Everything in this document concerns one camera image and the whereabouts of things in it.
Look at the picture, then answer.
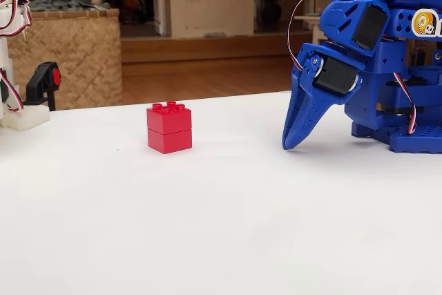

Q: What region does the small red block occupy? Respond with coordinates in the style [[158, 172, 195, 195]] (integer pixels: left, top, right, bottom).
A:
[[146, 100, 193, 155]]

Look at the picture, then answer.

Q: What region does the white side table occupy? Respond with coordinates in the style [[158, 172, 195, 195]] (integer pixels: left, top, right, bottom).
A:
[[293, 14, 329, 46]]

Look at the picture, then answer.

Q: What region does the orange white cartoon sticker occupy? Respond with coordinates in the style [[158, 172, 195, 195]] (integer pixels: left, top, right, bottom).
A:
[[412, 9, 442, 37]]

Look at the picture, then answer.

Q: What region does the woven wicker planter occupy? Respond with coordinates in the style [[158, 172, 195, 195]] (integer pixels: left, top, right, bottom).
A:
[[6, 7, 124, 112]]

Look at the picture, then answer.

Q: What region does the black clamp with red knob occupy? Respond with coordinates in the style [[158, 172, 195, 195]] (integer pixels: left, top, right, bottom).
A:
[[22, 61, 62, 112]]

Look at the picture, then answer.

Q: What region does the blue arm gripper servo wire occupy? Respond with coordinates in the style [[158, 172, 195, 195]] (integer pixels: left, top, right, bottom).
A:
[[287, 0, 364, 72]]

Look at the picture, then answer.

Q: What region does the blue arm base servo wire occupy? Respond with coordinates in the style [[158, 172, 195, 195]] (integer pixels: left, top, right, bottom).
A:
[[392, 71, 418, 135]]

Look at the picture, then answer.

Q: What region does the white arm looped servo wire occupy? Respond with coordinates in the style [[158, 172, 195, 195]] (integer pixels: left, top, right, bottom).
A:
[[0, 0, 33, 38]]

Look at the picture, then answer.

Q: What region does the white arm base servo wire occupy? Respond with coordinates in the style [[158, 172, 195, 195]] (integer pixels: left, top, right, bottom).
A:
[[0, 66, 25, 112]]

